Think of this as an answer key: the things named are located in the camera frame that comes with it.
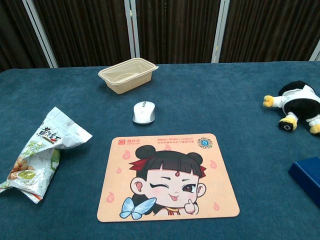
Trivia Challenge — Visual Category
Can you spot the white computer mouse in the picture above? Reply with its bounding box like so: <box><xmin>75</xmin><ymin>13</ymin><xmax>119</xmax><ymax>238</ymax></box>
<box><xmin>132</xmin><ymin>100</ymin><xmax>156</xmax><ymax>125</ymax></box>

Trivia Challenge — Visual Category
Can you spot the cartoon girl mouse pad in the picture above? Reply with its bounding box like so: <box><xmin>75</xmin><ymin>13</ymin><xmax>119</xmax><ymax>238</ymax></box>
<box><xmin>96</xmin><ymin>132</ymin><xmax>241</xmax><ymax>223</ymax></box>

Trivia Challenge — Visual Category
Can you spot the beige plastic food container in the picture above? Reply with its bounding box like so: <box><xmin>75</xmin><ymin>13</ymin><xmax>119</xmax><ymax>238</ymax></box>
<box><xmin>97</xmin><ymin>57</ymin><xmax>160</xmax><ymax>95</ymax></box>

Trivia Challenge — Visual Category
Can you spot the dark ribbed partition panel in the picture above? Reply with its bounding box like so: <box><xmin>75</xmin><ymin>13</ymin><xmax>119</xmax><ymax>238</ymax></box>
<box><xmin>31</xmin><ymin>0</ymin><xmax>137</xmax><ymax>69</ymax></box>
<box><xmin>129</xmin><ymin>0</ymin><xmax>224</xmax><ymax>65</ymax></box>
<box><xmin>0</xmin><ymin>0</ymin><xmax>52</xmax><ymax>73</ymax></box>
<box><xmin>219</xmin><ymin>0</ymin><xmax>320</xmax><ymax>63</ymax></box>

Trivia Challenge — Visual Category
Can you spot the crumpled white snack bag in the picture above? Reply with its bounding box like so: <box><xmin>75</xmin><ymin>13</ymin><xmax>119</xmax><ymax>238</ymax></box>
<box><xmin>0</xmin><ymin>106</ymin><xmax>94</xmax><ymax>205</ymax></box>

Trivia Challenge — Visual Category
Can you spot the black white plush penguin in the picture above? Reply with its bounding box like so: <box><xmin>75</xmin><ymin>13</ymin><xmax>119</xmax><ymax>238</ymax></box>
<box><xmin>262</xmin><ymin>80</ymin><xmax>320</xmax><ymax>136</ymax></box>

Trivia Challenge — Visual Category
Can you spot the dark blue flat box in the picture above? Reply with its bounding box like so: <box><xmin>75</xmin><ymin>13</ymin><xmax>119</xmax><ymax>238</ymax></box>
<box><xmin>287</xmin><ymin>156</ymin><xmax>320</xmax><ymax>207</ymax></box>

